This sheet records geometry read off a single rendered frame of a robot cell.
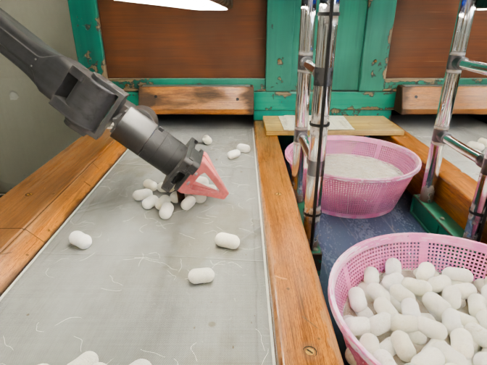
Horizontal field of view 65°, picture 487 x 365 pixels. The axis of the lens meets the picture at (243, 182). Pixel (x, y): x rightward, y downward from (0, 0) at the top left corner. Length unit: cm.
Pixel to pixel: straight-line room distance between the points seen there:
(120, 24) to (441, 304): 93
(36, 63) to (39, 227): 23
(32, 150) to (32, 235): 172
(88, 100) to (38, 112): 163
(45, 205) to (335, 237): 47
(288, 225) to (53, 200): 37
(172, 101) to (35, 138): 135
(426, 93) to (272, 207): 65
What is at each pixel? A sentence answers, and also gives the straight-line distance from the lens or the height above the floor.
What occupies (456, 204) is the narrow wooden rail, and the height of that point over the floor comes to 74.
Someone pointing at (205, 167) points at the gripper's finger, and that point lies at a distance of 59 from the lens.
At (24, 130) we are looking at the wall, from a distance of 229.
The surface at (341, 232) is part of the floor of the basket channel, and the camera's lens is 71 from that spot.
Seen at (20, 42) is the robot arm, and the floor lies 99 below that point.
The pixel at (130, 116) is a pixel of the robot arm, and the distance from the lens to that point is 59.
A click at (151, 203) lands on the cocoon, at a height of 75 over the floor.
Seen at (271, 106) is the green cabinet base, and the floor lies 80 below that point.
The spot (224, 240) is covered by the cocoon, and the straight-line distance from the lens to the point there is 51.
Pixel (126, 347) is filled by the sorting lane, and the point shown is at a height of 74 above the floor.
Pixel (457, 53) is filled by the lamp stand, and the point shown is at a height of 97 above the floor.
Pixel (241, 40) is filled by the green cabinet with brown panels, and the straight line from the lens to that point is 105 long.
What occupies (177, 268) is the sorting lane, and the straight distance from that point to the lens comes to 49.
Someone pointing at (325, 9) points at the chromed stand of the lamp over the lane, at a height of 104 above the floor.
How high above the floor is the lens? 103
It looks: 24 degrees down
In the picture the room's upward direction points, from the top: straight up
